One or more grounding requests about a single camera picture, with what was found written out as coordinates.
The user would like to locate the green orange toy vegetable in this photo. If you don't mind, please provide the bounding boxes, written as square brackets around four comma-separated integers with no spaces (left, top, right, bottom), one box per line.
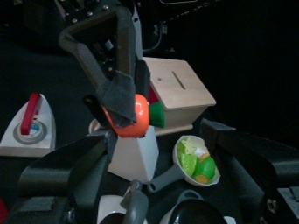
[191,156,218,185]

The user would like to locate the black toy pot grey handle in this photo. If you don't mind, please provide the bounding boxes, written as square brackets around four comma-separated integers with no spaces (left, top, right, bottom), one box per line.
[158,189,239,224]

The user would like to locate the white toy iron red handle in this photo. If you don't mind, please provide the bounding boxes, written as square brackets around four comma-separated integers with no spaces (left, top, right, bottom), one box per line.
[0,92,59,158]

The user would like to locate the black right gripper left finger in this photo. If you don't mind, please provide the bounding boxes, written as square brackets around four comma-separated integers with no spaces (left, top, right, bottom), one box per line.
[3,128,119,224]

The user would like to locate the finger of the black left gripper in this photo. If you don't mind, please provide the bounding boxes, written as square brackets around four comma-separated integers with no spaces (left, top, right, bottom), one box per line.
[82,95,115,130]

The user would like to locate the finger of the grey-taped left gripper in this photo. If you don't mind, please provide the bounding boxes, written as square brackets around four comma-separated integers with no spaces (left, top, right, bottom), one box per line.
[58,5,138,130]

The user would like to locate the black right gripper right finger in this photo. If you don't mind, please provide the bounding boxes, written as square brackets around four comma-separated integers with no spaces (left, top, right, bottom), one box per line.
[199,117,299,224]

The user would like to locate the pale green toy lettuce leaf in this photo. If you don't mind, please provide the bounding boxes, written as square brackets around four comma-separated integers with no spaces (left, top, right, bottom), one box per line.
[177,137,202,156]

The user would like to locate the white orange toy piece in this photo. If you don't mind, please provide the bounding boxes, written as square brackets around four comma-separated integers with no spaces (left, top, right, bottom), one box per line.
[193,144,211,161]

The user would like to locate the white toy pot grey handle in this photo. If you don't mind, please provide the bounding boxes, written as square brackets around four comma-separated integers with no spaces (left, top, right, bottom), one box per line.
[97,178,151,224]

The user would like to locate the wooden drawer box with slot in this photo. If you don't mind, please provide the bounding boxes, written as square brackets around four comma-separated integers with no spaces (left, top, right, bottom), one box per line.
[141,56,218,137]

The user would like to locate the white wooden block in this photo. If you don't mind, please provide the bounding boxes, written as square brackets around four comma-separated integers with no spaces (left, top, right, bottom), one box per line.
[107,125,162,185]

